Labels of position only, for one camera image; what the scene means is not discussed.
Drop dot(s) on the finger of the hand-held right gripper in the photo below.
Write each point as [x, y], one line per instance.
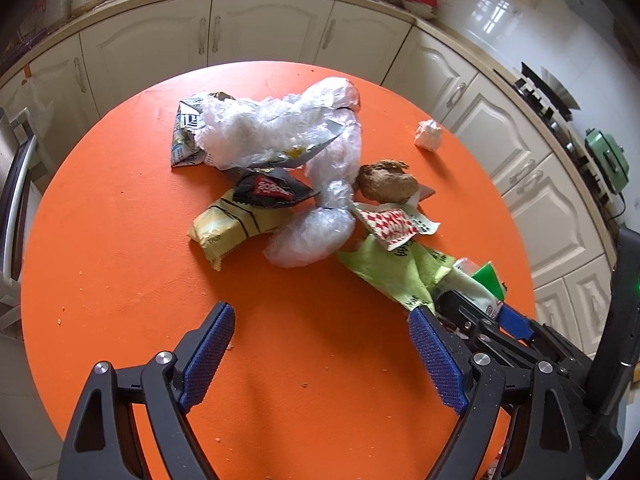
[460, 307]
[515, 321]

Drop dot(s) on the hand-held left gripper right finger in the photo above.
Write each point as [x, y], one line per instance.
[437, 360]

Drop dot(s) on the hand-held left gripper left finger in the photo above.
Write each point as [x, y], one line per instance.
[210, 360]

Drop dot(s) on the green white packet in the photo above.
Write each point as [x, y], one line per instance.
[480, 290]

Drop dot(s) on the red white checkered wrapper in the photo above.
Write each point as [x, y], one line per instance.
[387, 222]

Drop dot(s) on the black wrapper with red label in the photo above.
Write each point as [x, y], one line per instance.
[265, 190]

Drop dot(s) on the clear plastic film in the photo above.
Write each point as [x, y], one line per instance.
[260, 120]

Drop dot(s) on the light green wrapper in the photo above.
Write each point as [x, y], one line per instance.
[390, 270]

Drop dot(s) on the yellow snack wrapper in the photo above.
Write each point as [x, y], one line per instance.
[225, 225]

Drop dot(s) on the brown crumpled paper ball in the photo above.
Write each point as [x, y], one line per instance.
[385, 182]

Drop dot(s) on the twisted clear plastic bag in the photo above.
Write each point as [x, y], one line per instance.
[315, 230]

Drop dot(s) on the crumpled white paper ball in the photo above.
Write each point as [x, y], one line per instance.
[427, 136]

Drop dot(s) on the green countertop appliance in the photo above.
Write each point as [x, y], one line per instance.
[605, 152]

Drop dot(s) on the silver foil wrapper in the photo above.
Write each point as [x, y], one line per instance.
[327, 132]

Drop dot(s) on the black gas stove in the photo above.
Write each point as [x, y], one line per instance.
[532, 91]

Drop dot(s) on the crushed printed drink carton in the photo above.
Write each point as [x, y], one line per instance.
[182, 130]

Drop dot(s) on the steel pan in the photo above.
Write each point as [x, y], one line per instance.
[560, 91]

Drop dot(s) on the stainless steel appliance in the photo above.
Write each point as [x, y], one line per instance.
[15, 200]

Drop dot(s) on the cream kitchen cabinets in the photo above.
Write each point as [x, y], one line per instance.
[270, 30]

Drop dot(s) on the stack of colourful packets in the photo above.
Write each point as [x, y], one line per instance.
[25, 30]

